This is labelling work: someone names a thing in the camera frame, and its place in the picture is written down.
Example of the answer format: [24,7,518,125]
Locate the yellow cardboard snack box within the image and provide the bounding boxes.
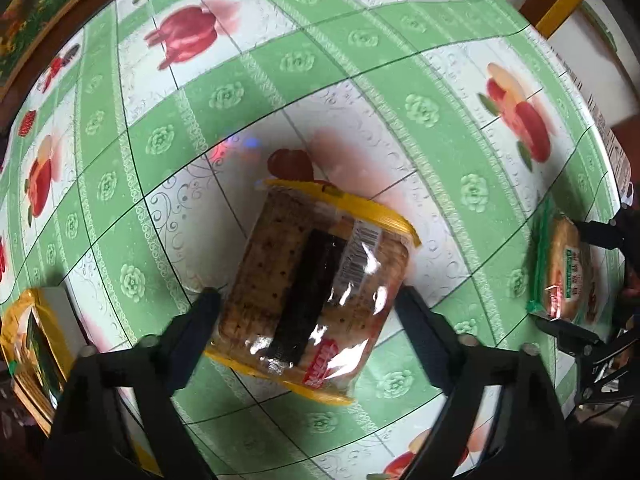
[1,286,87,434]

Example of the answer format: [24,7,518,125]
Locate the yellow edged cracker pack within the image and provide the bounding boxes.
[205,179,421,405]

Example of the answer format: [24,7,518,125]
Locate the round biscuit pack green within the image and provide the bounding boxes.
[526,196,594,322]

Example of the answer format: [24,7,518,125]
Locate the green fruit pattern tablecloth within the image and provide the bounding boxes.
[1,0,625,479]

